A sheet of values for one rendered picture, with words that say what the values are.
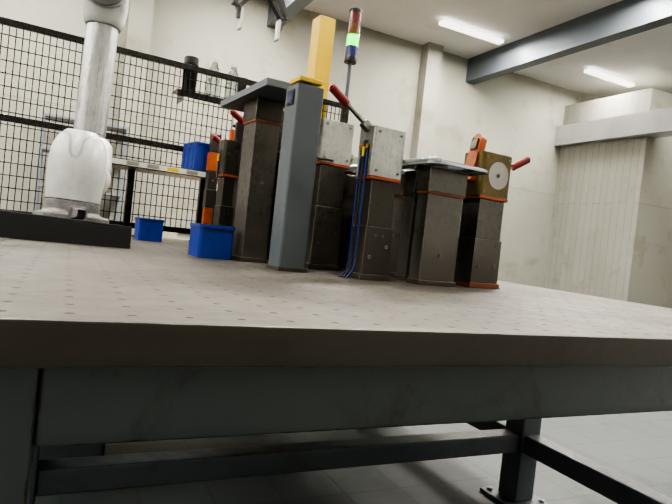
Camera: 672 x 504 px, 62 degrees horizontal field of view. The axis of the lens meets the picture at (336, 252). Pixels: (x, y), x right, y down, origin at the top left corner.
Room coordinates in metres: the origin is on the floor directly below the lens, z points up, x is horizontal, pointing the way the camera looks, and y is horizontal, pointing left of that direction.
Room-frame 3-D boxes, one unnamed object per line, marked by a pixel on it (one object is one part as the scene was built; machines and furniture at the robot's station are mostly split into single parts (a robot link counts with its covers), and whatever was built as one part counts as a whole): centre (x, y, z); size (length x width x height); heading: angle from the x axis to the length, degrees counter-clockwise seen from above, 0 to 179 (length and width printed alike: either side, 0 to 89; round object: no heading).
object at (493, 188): (1.53, -0.40, 0.88); 0.14 x 0.09 x 0.36; 120
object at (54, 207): (1.67, 0.80, 0.79); 0.22 x 0.18 x 0.06; 37
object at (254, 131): (1.57, 0.25, 0.92); 0.10 x 0.08 x 0.45; 30
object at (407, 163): (1.92, 0.05, 1.00); 1.38 x 0.22 x 0.02; 30
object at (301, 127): (1.35, 0.12, 0.92); 0.08 x 0.08 x 0.44; 30
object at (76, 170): (1.70, 0.81, 0.92); 0.18 x 0.16 x 0.22; 18
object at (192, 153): (2.67, 0.61, 1.09); 0.30 x 0.17 x 0.13; 128
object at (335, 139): (1.56, 0.06, 0.90); 0.13 x 0.08 x 0.41; 120
